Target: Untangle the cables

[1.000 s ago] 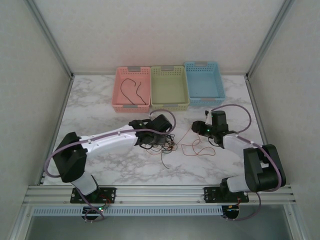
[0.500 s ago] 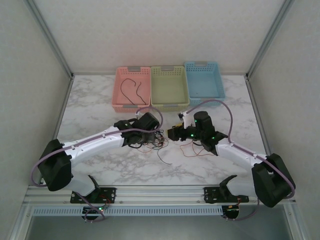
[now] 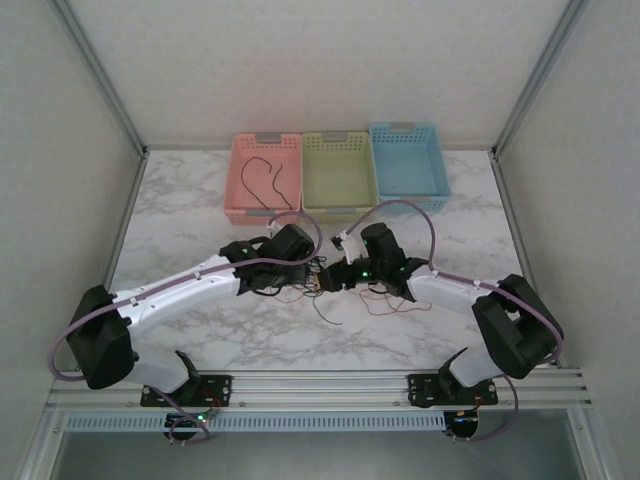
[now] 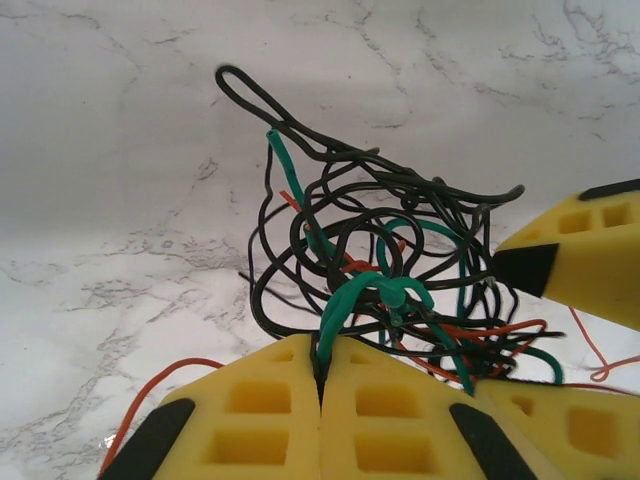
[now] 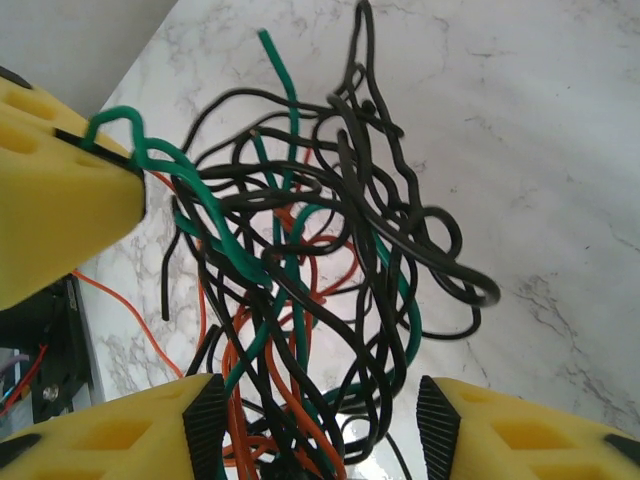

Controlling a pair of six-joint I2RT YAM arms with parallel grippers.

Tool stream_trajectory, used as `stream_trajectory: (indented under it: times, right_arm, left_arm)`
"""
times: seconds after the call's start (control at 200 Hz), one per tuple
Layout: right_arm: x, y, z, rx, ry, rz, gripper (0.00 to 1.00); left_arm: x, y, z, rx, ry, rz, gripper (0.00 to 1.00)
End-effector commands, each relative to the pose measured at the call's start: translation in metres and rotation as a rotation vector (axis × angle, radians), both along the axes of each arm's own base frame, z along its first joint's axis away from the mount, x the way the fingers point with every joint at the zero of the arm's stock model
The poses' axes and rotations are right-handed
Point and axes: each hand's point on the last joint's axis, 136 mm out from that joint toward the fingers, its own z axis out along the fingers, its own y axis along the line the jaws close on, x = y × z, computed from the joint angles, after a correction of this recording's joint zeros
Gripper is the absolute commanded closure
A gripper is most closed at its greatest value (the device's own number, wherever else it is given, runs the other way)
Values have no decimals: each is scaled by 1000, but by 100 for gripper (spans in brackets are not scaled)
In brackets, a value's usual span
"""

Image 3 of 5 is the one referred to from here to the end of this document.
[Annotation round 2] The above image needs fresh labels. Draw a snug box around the thin black cable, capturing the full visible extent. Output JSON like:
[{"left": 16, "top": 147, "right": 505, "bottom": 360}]
[
  {"left": 238, "top": 157, "right": 277, "bottom": 210},
  {"left": 279, "top": 254, "right": 329, "bottom": 301},
  {"left": 271, "top": 162, "right": 296, "bottom": 210}
]

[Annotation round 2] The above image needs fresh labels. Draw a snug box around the green plastic basket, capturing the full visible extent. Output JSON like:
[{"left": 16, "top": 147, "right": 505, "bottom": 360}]
[{"left": 300, "top": 130, "right": 380, "bottom": 225}]

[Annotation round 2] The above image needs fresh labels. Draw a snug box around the blue plastic basket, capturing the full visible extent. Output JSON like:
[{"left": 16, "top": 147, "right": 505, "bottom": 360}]
[{"left": 368, "top": 121, "right": 451, "bottom": 215}]

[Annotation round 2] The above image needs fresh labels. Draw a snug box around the pink plastic basket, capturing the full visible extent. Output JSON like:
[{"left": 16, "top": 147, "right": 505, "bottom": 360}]
[{"left": 222, "top": 132, "right": 303, "bottom": 227}]

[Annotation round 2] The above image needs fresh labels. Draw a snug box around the black mounting plate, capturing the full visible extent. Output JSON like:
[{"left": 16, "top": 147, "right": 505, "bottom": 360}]
[
  {"left": 407, "top": 372, "right": 500, "bottom": 409},
  {"left": 139, "top": 373, "right": 235, "bottom": 409}
]

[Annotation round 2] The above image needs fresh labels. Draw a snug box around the black control board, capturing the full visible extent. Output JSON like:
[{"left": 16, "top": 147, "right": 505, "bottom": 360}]
[
  {"left": 447, "top": 409, "right": 482, "bottom": 442},
  {"left": 164, "top": 412, "right": 210, "bottom": 442}
]

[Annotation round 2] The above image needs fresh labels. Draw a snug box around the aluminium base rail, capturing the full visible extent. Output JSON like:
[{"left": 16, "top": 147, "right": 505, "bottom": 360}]
[{"left": 47, "top": 368, "right": 595, "bottom": 414}]

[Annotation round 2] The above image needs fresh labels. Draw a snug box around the aluminium table edge rail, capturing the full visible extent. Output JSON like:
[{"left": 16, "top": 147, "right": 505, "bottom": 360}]
[
  {"left": 491, "top": 151, "right": 561, "bottom": 371},
  {"left": 97, "top": 151, "right": 150, "bottom": 301}
]

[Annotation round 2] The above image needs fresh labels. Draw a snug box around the slotted cable duct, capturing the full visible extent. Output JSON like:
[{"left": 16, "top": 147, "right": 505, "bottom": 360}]
[{"left": 66, "top": 412, "right": 447, "bottom": 432}]

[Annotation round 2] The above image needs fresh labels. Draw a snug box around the aluminium frame post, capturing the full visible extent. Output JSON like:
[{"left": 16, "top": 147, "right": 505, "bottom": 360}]
[
  {"left": 491, "top": 0, "right": 591, "bottom": 161},
  {"left": 49, "top": 0, "right": 150, "bottom": 161}
]

